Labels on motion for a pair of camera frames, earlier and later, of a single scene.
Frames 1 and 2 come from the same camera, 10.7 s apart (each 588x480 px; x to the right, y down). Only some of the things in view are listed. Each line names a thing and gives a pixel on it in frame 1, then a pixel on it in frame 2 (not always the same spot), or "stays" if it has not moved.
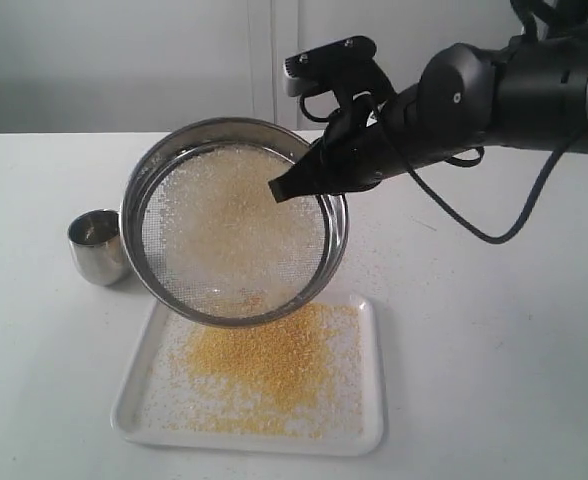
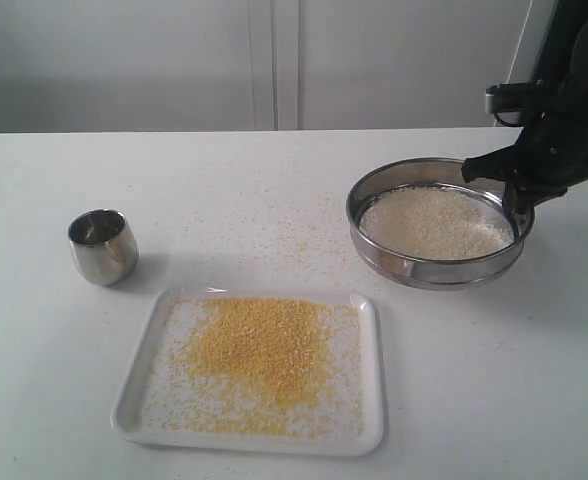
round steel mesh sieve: [206, 237] → [418, 223]
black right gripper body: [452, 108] → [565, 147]
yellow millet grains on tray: [298, 374] stays
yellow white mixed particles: [221, 243] → [437, 221]
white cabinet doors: [132, 66] stays
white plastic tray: [311, 384] stays
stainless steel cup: [98, 248] stays
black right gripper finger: [312, 174] → [503, 163]
